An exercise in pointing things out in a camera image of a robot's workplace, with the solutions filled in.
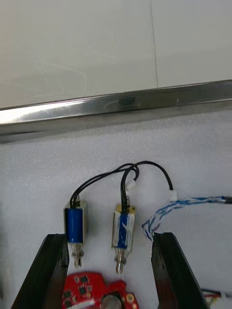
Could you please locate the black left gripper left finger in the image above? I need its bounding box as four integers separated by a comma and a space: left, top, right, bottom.
11, 233, 70, 309

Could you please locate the metal solenoid blue-white label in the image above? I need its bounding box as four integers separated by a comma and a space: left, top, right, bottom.
111, 165, 140, 275

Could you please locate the steel tray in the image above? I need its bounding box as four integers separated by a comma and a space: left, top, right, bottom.
0, 79, 232, 144

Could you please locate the white foam sheet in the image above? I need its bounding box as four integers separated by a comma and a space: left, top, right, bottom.
0, 110, 232, 309

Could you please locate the round red circuit board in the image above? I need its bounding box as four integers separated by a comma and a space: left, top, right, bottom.
61, 271, 140, 309

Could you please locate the blue-white twisted wire harness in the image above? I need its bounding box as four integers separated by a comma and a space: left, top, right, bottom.
141, 195, 232, 241

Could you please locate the metal solenoid blue label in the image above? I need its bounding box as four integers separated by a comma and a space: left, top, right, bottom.
63, 161, 178, 269

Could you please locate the red black green-yellow wire harness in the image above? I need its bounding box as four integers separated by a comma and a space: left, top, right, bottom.
201, 287, 232, 306

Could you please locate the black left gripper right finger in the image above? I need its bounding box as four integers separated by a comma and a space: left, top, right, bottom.
151, 232, 209, 309

